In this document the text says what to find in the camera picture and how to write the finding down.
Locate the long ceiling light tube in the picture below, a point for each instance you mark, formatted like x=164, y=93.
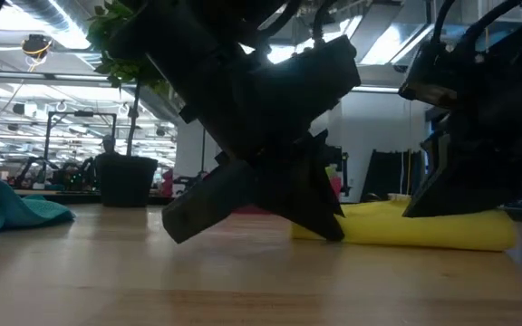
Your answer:
x=39, y=76

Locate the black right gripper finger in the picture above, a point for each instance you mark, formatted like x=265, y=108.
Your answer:
x=460, y=190

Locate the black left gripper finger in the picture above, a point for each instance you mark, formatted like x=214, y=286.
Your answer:
x=288, y=190
x=326, y=172

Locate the black rig frame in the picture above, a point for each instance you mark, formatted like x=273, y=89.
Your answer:
x=82, y=114

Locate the yellow microfiber towel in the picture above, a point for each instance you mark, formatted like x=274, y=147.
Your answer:
x=424, y=231

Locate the teal microfiber towel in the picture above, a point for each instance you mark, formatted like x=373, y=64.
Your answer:
x=2, y=206

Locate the green plant in black pot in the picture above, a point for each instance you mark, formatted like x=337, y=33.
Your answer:
x=127, y=181

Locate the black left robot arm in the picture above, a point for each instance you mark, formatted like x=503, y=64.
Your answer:
x=175, y=36

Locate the round ceiling spotlight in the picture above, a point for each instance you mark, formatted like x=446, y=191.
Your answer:
x=36, y=45

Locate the black panel stand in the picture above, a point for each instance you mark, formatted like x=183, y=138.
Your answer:
x=388, y=176

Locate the pink plastic basket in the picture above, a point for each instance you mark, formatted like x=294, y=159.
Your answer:
x=335, y=188

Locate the person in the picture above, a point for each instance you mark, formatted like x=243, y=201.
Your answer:
x=108, y=145

